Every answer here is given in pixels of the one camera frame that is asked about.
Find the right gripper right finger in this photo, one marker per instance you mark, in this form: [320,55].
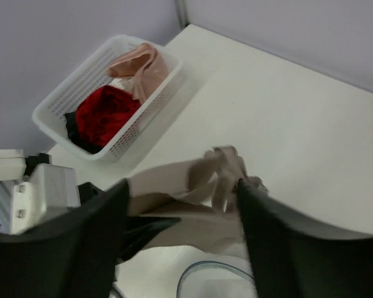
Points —
[294,255]

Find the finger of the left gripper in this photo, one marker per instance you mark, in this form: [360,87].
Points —
[140,231]

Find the pink beige bra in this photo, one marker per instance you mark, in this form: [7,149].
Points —
[145,65]

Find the black garment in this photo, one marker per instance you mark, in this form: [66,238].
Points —
[74,135]

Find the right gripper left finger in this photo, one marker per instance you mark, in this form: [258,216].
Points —
[72,255]

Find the white cloth in basket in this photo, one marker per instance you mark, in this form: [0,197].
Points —
[125,84]

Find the red bra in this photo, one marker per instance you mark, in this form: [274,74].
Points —
[104,113]

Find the white plastic basket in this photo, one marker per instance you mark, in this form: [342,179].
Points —
[88,77]

